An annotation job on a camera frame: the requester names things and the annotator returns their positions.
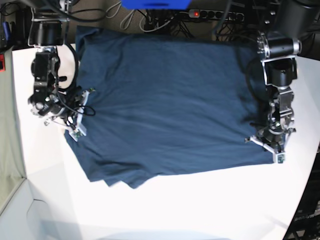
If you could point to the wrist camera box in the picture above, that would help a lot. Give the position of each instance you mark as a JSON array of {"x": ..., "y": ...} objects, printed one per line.
[
  {"x": 279, "y": 158},
  {"x": 77, "y": 133}
]

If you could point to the black power strip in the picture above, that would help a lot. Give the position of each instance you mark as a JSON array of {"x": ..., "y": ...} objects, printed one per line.
[{"x": 215, "y": 15}]

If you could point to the dark blue t-shirt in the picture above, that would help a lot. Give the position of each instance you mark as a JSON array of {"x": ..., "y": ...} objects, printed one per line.
[{"x": 164, "y": 106}]

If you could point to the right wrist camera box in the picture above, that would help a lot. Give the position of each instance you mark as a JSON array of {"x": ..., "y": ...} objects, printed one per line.
[{"x": 77, "y": 133}]

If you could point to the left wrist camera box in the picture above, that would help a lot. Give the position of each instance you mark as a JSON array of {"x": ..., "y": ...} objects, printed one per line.
[{"x": 279, "y": 158}]

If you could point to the red black clamp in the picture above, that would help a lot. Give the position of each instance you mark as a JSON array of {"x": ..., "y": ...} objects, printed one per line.
[{"x": 2, "y": 63}]

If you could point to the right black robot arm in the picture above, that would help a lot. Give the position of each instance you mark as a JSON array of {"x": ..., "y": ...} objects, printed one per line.
[{"x": 49, "y": 29}]

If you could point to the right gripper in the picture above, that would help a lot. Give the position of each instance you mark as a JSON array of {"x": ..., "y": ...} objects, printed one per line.
[{"x": 69, "y": 115}]

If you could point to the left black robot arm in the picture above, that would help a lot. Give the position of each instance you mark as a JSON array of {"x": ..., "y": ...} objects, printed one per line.
[{"x": 278, "y": 45}]

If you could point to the blue plastic bin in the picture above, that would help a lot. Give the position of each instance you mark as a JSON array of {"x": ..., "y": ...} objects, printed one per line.
[{"x": 156, "y": 4}]

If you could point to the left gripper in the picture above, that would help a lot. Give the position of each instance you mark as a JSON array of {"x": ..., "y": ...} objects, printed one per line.
[{"x": 272, "y": 140}]

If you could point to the blue handled tool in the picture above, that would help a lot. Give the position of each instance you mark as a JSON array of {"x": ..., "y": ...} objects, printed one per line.
[{"x": 7, "y": 30}]

